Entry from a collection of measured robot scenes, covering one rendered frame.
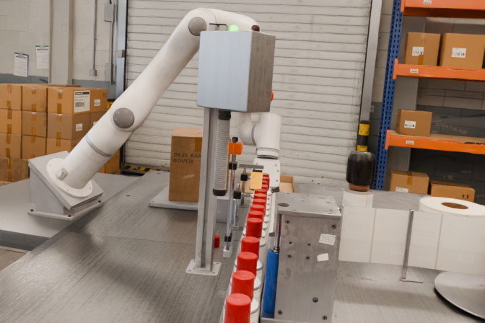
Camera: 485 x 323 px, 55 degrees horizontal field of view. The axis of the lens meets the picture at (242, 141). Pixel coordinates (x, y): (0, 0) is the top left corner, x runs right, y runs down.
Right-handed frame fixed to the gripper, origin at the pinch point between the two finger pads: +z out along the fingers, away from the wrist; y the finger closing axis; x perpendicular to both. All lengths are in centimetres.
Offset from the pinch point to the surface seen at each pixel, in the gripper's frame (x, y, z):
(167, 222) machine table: 6.2, -34.2, 9.8
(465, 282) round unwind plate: -36, 54, 19
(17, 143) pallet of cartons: 282, -259, -62
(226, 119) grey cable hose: -55, -9, -14
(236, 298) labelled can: -99, 0, 21
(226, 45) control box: -59, -11, -31
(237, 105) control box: -57, -7, -17
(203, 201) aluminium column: -36.6, -15.3, 4.4
